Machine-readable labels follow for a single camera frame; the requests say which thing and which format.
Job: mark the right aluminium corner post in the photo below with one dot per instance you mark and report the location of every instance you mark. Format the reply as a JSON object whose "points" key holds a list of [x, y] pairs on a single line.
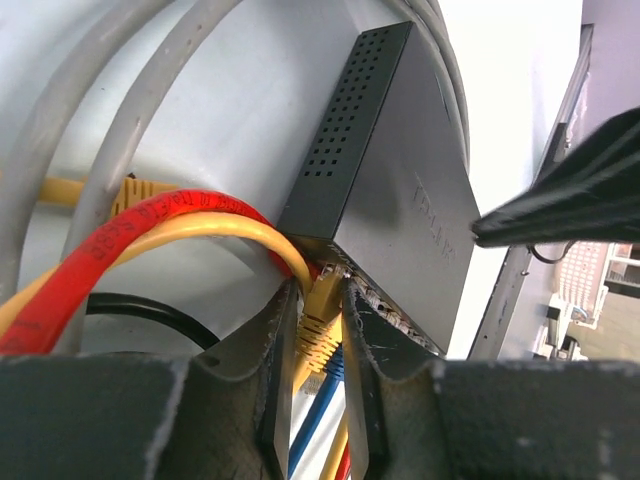
{"points": [[524, 317]]}

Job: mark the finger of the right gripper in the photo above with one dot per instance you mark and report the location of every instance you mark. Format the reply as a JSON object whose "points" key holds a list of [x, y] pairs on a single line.
{"points": [[593, 194]]}

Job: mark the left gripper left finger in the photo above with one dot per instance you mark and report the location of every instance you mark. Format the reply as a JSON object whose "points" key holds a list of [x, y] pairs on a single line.
{"points": [[249, 391]]}

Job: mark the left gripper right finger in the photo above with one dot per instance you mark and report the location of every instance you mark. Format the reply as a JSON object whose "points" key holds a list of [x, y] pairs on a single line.
{"points": [[386, 394]]}

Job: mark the black network switch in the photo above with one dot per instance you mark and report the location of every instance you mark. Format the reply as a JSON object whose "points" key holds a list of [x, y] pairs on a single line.
{"points": [[383, 189]]}

